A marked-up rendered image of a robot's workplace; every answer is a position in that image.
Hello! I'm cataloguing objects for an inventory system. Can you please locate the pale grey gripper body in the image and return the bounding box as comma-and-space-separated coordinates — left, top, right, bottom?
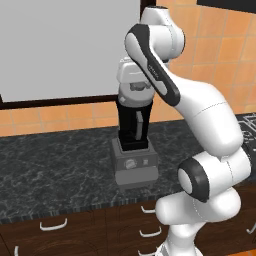
117, 89, 156, 109

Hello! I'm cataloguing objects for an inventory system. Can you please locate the grey blender with black jar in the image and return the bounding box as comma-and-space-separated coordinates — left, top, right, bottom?
111, 99, 160, 193

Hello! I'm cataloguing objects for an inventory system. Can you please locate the brown wooden drawer front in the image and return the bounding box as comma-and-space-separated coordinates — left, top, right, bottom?
0, 208, 93, 256
106, 242, 168, 256
106, 220, 172, 247
106, 200, 158, 225

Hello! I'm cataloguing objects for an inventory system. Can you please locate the brown wooden cupboard door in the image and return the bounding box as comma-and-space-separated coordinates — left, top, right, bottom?
196, 181, 256, 256

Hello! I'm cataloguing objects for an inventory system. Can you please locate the window with dark frame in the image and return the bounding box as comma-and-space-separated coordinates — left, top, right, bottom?
0, 0, 158, 111

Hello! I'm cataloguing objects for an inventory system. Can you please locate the white curved drawer handle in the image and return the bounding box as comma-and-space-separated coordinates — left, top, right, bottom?
138, 226, 163, 239
140, 205, 157, 215
38, 217, 69, 232

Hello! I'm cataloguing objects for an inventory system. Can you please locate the dark wall cupboard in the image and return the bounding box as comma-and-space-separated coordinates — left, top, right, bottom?
196, 0, 256, 15

